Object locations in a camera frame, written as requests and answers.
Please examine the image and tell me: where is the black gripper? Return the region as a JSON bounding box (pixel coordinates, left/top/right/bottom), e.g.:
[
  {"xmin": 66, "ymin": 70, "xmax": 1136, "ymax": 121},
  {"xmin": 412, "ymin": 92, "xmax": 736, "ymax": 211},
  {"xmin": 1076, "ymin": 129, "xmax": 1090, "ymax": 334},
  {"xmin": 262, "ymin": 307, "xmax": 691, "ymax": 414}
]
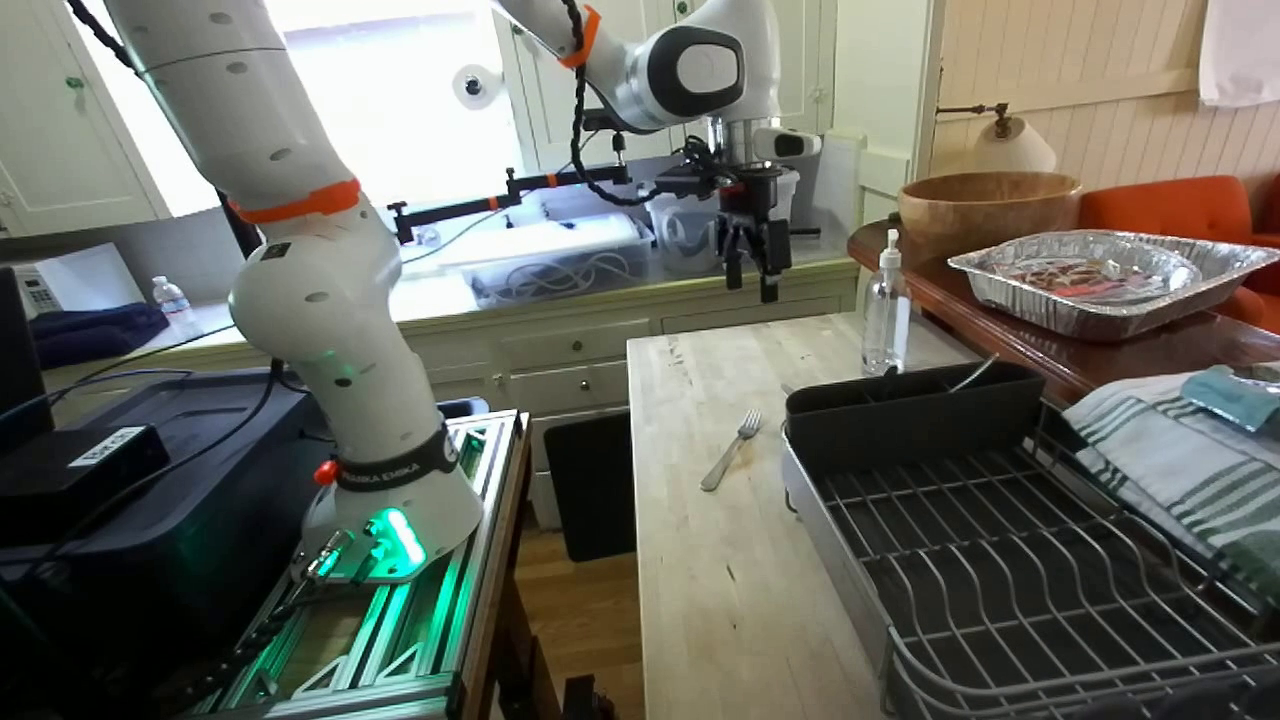
[{"xmin": 710, "ymin": 155, "xmax": 804, "ymax": 307}]

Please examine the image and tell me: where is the silver fork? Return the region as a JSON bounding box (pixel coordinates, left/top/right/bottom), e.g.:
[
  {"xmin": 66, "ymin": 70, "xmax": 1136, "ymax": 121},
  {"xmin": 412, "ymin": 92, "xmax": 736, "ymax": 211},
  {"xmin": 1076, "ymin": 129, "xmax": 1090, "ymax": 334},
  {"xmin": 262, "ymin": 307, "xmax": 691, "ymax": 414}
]
[{"xmin": 700, "ymin": 414, "xmax": 769, "ymax": 497}]

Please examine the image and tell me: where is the black cutlery holder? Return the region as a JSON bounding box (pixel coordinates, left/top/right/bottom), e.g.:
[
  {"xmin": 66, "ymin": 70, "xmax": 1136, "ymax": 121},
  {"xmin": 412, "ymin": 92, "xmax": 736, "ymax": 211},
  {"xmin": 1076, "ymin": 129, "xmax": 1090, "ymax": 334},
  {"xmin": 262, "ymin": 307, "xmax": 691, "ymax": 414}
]
[{"xmin": 780, "ymin": 360, "xmax": 1049, "ymax": 471}]

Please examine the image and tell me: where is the clear lidded storage bin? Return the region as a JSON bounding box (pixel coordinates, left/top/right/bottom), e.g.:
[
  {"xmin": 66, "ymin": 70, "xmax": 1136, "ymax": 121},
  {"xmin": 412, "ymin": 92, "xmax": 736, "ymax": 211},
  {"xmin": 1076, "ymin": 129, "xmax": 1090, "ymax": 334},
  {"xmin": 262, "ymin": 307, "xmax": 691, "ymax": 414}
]
[{"xmin": 636, "ymin": 159, "xmax": 804, "ymax": 283}]

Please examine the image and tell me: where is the clear hand sanitizer bottle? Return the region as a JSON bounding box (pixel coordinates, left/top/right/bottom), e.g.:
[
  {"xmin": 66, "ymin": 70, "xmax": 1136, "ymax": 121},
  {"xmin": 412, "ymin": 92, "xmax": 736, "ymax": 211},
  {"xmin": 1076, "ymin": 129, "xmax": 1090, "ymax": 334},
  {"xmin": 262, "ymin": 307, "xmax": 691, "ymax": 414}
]
[{"xmin": 854, "ymin": 222, "xmax": 916, "ymax": 380}]

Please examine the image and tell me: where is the white panelled cabinet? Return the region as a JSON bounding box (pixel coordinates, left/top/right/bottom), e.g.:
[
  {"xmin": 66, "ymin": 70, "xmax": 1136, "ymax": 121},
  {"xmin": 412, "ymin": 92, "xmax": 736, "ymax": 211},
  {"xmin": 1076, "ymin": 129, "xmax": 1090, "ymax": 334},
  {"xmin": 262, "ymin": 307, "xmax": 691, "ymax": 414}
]
[
  {"xmin": 0, "ymin": 0, "xmax": 230, "ymax": 243},
  {"xmin": 496, "ymin": 0, "xmax": 841, "ymax": 159}
]

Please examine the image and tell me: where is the cream counter with drawers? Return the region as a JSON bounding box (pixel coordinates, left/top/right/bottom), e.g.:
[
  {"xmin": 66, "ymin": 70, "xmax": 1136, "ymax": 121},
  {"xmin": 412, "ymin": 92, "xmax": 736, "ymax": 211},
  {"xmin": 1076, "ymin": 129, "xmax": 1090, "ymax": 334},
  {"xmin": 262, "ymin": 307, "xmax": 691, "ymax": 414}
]
[{"xmin": 42, "ymin": 251, "xmax": 864, "ymax": 536}]

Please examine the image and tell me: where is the large wooden bowl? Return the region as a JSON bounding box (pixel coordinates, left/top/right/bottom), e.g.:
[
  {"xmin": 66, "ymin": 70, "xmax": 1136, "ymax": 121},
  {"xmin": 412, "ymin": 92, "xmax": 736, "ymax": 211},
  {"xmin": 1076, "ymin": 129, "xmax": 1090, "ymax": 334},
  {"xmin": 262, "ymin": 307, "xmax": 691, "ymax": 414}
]
[{"xmin": 896, "ymin": 169, "xmax": 1085, "ymax": 263}]

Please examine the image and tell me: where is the white dome lamp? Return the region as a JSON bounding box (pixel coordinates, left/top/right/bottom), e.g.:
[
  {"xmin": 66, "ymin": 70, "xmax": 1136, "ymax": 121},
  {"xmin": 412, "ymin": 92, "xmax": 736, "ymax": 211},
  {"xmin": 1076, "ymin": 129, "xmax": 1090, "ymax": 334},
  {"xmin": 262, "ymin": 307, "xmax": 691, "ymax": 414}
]
[{"xmin": 931, "ymin": 101, "xmax": 1059, "ymax": 180}]

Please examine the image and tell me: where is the black boom with orange clamps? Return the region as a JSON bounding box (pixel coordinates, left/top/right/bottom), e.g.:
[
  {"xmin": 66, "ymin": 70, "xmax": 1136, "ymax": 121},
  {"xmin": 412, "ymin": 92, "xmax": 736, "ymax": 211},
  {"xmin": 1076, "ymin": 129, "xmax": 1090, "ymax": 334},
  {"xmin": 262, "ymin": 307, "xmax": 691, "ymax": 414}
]
[{"xmin": 382, "ymin": 159, "xmax": 636, "ymax": 233}]

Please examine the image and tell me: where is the white paper towel roll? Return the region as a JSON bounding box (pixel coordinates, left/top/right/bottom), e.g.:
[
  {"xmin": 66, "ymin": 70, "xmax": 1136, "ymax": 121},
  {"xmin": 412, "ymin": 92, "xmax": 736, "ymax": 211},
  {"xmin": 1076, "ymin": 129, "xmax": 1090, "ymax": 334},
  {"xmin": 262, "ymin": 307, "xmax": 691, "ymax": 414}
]
[{"xmin": 449, "ymin": 60, "xmax": 506, "ymax": 113}]

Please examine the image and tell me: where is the dark brown wooden table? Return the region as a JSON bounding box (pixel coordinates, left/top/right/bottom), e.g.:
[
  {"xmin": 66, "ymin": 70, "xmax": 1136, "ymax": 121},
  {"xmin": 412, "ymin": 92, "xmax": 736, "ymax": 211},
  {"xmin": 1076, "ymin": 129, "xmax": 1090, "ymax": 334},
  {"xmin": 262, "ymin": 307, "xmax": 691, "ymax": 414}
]
[{"xmin": 842, "ymin": 216, "xmax": 1280, "ymax": 410}]

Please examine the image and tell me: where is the aluminium foil tray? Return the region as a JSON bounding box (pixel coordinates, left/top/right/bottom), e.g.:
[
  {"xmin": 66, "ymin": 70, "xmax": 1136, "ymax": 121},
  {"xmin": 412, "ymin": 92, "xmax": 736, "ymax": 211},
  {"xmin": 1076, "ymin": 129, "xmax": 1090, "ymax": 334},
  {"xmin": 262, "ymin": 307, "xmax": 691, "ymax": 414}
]
[{"xmin": 944, "ymin": 228, "xmax": 1280, "ymax": 346}]

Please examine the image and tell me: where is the orange sofa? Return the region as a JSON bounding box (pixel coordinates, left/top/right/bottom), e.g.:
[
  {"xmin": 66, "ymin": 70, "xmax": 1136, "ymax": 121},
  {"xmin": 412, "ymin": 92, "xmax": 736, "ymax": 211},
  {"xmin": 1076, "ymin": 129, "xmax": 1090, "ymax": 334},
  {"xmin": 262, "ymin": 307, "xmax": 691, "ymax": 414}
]
[{"xmin": 1076, "ymin": 172, "xmax": 1280, "ymax": 334}]

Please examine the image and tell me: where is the white green striped towel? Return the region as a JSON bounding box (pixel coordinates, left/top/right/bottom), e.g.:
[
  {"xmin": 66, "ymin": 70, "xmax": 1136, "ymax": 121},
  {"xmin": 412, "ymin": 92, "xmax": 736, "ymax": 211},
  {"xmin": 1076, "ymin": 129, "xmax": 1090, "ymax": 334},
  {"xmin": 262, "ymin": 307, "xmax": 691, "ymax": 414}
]
[{"xmin": 1059, "ymin": 366, "xmax": 1280, "ymax": 593}]

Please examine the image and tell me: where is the teal cloth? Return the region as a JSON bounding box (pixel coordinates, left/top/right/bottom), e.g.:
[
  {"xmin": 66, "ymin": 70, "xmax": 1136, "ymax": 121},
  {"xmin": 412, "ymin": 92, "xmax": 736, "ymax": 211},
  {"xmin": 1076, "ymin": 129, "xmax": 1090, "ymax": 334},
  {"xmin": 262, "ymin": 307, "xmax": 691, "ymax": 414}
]
[{"xmin": 1174, "ymin": 363, "xmax": 1280, "ymax": 439}]

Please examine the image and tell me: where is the black diagonal pole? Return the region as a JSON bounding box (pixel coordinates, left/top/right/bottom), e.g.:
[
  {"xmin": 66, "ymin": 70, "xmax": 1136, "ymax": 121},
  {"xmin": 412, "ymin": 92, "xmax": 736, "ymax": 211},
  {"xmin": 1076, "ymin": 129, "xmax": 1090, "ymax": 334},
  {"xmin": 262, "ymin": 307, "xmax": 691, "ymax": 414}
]
[{"xmin": 215, "ymin": 193, "xmax": 267, "ymax": 259}]

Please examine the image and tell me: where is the white hanging cloth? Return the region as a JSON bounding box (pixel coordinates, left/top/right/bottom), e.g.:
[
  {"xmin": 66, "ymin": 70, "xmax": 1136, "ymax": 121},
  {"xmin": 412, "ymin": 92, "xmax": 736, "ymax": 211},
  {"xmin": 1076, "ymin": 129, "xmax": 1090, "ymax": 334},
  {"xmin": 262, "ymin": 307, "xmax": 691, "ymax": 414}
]
[{"xmin": 1195, "ymin": 0, "xmax": 1280, "ymax": 113}]

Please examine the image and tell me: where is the small clear water bottle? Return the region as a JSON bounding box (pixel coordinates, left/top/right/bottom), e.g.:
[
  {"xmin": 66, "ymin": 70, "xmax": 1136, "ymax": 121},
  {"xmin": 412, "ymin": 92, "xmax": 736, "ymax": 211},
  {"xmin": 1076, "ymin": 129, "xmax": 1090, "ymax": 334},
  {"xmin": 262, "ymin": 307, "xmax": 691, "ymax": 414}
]
[{"xmin": 149, "ymin": 272, "xmax": 190, "ymax": 331}]

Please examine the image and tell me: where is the navy blue cloth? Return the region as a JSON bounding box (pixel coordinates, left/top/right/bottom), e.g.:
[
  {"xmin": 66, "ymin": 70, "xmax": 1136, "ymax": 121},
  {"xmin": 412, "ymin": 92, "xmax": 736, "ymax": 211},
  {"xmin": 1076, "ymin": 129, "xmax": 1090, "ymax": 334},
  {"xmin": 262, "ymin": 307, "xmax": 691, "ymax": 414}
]
[{"xmin": 28, "ymin": 298, "xmax": 171, "ymax": 371}]

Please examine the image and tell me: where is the black control box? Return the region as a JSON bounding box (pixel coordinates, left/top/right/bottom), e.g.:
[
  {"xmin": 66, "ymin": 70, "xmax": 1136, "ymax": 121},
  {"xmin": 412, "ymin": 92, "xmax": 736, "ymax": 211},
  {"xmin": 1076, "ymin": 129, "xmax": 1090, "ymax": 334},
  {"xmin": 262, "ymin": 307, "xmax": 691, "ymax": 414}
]
[{"xmin": 0, "ymin": 371, "xmax": 333, "ymax": 720}]

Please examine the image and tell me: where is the black labelled device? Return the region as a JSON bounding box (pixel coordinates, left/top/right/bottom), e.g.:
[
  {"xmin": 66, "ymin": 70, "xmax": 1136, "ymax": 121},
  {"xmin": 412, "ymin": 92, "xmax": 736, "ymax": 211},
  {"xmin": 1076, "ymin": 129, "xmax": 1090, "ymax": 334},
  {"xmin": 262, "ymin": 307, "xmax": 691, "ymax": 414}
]
[{"xmin": 0, "ymin": 420, "xmax": 174, "ymax": 543}]

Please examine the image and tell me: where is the black screen edge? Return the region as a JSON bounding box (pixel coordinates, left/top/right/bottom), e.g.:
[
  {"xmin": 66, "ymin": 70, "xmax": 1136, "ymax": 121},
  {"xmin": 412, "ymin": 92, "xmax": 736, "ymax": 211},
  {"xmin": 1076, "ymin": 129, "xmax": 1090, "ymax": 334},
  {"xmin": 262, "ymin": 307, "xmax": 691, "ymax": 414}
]
[{"xmin": 0, "ymin": 263, "xmax": 56, "ymax": 457}]

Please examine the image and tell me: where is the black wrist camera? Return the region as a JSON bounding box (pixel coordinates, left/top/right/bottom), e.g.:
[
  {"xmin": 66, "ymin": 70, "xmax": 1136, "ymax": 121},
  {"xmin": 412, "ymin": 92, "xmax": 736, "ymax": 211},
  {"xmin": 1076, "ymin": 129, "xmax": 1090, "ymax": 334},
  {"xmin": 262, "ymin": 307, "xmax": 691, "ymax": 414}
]
[{"xmin": 654, "ymin": 132, "xmax": 730, "ymax": 201}]

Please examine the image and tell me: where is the black coiled gripper cable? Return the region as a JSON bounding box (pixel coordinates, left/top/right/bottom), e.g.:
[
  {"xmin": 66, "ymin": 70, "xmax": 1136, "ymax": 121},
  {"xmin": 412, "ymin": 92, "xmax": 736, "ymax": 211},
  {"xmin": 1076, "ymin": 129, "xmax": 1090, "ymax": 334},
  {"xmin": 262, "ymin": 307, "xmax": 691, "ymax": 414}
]
[{"xmin": 558, "ymin": 0, "xmax": 710, "ymax": 211}]

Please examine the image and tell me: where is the clear storage bin with cables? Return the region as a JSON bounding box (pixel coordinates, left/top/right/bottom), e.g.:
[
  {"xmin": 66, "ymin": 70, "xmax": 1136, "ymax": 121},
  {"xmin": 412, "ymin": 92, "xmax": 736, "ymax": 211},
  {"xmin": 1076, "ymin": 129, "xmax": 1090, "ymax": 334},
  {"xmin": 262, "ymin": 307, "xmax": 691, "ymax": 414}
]
[{"xmin": 456, "ymin": 211, "xmax": 654, "ymax": 307}]

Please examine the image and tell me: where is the chrome wire dish rack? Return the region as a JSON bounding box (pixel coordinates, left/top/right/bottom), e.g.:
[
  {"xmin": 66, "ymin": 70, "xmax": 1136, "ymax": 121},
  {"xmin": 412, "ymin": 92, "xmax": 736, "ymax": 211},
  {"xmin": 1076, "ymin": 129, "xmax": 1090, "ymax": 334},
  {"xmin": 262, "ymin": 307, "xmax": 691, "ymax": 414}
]
[{"xmin": 810, "ymin": 445, "xmax": 1280, "ymax": 720}]

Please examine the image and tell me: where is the aluminium robot mount stand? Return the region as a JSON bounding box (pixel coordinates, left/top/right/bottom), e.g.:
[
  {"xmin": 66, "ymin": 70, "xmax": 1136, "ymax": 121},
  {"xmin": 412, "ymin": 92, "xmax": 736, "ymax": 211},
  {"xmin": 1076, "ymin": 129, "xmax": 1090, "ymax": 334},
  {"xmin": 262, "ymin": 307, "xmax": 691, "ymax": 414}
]
[{"xmin": 197, "ymin": 402, "xmax": 534, "ymax": 720}]

